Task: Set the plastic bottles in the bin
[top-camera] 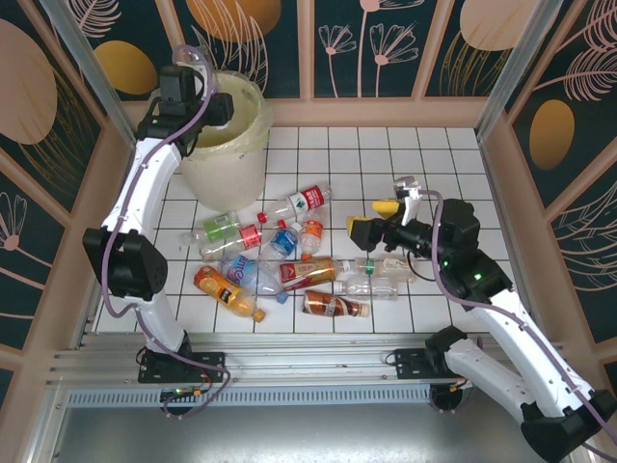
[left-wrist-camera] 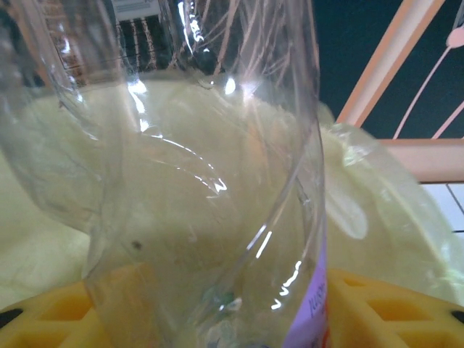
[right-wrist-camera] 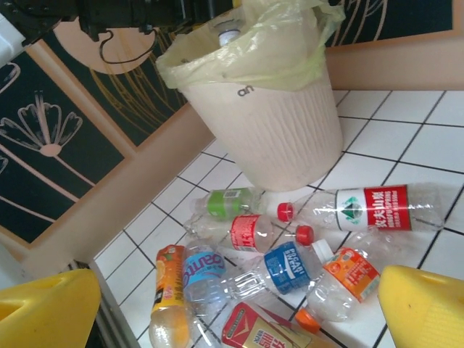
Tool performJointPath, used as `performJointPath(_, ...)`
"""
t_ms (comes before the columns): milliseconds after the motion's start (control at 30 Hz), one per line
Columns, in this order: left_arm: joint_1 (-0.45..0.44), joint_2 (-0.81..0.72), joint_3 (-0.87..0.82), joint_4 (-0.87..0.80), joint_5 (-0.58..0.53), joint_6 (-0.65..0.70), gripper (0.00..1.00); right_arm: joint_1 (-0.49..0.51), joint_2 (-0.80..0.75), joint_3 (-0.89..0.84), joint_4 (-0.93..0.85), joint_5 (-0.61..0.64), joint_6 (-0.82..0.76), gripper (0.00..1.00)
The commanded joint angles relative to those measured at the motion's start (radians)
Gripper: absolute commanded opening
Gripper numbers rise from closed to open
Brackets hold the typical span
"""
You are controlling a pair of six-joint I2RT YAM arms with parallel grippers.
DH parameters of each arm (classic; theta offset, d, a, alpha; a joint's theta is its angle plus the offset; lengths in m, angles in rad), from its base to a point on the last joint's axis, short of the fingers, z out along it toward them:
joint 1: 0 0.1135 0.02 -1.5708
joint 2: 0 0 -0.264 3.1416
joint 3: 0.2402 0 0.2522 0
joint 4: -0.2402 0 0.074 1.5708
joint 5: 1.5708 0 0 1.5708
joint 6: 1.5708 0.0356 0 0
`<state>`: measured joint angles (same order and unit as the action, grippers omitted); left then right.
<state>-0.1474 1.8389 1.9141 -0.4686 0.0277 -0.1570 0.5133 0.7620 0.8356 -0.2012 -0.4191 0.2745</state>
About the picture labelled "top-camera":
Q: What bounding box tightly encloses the beige label green ring bottle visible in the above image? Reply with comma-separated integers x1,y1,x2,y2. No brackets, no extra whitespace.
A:
354,255,419,282

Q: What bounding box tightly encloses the clear bottle white cap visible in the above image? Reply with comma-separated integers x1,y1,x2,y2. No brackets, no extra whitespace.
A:
335,274,409,301

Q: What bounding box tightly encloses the brown coffee drink bottle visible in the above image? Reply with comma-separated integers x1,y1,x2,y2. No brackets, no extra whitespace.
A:
302,288,371,319

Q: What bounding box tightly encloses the red label red cap bottle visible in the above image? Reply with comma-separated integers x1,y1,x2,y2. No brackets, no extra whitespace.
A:
199,219,287,261

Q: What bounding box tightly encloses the large blue purple label bottle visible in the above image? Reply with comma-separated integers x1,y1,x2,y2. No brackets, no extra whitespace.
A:
216,255,290,305

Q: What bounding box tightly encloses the orange juice bottle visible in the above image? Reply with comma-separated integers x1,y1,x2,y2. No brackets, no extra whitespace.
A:
193,265,267,323

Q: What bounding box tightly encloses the white lined trash bin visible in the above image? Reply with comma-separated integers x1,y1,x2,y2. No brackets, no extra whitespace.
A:
144,67,276,160

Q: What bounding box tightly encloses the white ribbed waste bin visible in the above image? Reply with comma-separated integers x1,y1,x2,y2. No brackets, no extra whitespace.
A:
177,71,271,213

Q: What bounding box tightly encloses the small orange label bottle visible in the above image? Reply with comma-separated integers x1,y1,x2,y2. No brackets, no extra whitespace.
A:
298,219,325,261

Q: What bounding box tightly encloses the red green label clear bottle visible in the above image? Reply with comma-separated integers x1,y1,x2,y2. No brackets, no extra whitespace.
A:
256,181,335,224

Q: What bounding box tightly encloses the small blue label bottle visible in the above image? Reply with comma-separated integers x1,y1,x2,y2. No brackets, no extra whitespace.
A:
257,222,304,264

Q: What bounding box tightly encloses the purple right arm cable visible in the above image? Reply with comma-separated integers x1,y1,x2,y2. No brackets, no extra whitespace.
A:
417,189,617,462

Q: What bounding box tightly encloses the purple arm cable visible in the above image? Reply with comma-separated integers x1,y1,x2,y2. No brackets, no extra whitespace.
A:
98,44,232,420
417,189,617,462

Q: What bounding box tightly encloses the thin black cable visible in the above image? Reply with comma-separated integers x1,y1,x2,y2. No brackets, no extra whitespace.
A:
404,248,438,282

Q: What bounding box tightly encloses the aluminium side rail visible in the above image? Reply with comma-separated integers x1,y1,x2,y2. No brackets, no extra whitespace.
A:
71,134,148,351
474,132,568,351

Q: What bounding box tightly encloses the aluminium frame post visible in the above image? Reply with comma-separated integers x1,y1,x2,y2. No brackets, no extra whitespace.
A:
474,0,565,141
40,0,141,149

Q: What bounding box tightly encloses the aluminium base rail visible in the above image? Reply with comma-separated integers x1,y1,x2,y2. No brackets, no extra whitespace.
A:
47,332,568,387

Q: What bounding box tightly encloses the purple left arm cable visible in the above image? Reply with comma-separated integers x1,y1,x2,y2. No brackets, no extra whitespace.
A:
98,44,232,420

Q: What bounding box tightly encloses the grey slotted cable duct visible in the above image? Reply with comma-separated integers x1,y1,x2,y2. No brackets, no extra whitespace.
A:
65,388,438,410

